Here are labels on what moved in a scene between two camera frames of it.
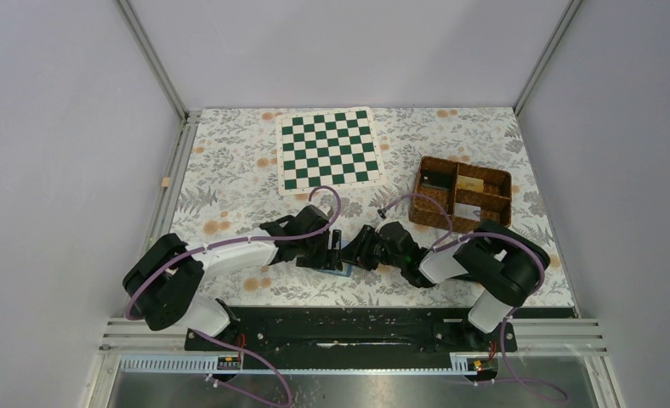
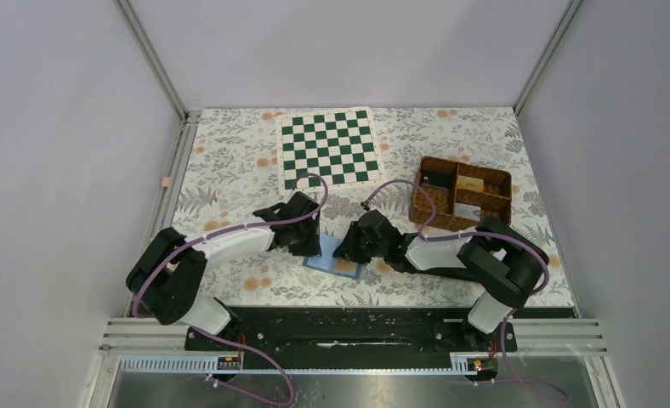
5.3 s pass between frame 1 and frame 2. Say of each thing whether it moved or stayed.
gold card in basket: stayed
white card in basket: stayed
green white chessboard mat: stayed
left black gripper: moved
